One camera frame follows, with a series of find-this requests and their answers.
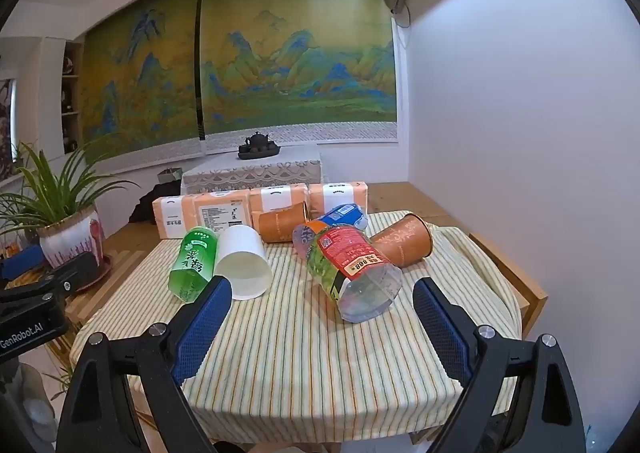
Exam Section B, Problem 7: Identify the white wall shelf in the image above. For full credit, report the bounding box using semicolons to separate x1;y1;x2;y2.
47;38;86;156

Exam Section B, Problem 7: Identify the white paper cup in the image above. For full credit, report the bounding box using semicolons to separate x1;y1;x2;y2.
214;224;273;301

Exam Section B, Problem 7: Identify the clear cup red green label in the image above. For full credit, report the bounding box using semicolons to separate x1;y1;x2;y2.
306;225;404;323

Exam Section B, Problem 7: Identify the small wooden table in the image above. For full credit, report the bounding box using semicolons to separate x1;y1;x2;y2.
467;232;549;334

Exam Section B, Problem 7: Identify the narrow landscape wall scroll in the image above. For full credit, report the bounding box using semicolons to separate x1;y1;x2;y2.
80;0;203;168

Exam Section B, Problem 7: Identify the green leafy plant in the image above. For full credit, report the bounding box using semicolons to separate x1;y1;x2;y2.
0;135;141;240

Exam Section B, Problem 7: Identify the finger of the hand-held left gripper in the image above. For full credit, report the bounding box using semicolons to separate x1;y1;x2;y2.
0;251;101;306
0;244;45;284

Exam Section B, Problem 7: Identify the black bag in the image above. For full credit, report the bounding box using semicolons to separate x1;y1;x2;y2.
128;185;182;224

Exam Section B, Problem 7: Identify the orange paper cup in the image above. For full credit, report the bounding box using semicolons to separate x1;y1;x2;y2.
257;201;312;244
370;213;435;268

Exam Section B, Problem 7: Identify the dark pot saucer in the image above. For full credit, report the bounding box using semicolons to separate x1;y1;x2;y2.
50;253;115;291

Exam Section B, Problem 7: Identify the lace covered table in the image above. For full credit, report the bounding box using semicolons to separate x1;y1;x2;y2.
180;145;323;194

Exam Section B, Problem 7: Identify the orange tissue pack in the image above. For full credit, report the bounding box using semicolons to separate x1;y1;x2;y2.
151;193;197;240
248;183;309;214
192;190;252;230
308;180;370;216

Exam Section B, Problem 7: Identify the dark tea tray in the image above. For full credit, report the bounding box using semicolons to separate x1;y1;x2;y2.
236;143;281;162

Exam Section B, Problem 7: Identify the white red plant pot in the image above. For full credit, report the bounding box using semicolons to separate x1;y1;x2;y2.
37;205;106;270

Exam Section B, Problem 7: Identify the blue label plastic cup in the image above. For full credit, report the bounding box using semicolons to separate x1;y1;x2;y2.
317;203;370;230

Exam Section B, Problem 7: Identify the striped tablecloth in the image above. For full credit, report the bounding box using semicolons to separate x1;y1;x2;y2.
69;210;522;444

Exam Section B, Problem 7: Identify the wide landscape wall scroll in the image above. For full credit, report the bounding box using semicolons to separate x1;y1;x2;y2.
199;0;398;154

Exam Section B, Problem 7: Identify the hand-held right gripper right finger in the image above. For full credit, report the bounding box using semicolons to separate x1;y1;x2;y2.
412;277;588;453

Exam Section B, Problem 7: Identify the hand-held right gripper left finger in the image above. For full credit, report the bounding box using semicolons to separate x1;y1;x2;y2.
52;274;234;453

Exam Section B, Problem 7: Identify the air conditioner hose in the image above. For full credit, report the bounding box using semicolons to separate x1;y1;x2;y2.
382;0;413;28

